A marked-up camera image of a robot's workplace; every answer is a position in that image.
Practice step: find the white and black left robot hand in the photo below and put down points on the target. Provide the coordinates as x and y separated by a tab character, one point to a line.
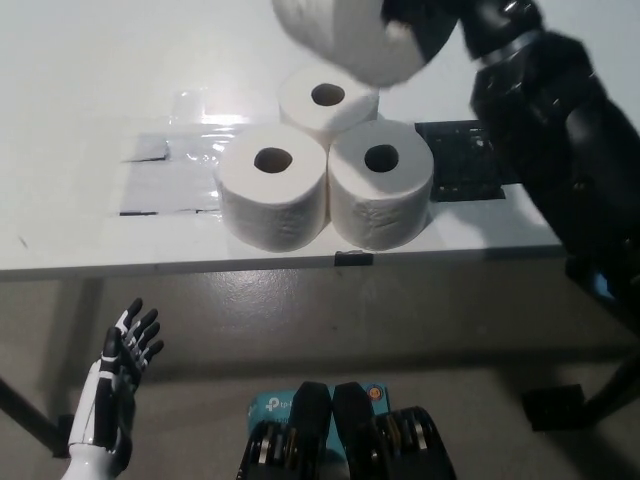
102	395

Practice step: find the black table leg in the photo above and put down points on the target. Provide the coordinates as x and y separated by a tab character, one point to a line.
25	412
612	390

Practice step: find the black square plate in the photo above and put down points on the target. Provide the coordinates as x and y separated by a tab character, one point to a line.
460	160

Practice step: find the teal tp-link box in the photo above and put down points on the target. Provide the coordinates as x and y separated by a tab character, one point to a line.
267	405

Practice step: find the toilet paper roll with flap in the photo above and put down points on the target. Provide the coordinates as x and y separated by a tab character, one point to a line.
340	40

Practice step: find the clear plastic sheet with grey tape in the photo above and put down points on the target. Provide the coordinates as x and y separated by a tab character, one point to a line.
165	185

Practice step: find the white toilet paper roll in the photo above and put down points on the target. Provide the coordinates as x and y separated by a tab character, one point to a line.
377	210
305	115
270	210

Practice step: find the black robot body blocks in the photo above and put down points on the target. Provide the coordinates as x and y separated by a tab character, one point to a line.
350	430

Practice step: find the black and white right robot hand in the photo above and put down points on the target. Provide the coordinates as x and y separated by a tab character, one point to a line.
425	25

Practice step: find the black tape strip on table edge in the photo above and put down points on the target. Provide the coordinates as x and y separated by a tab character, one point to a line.
353	258

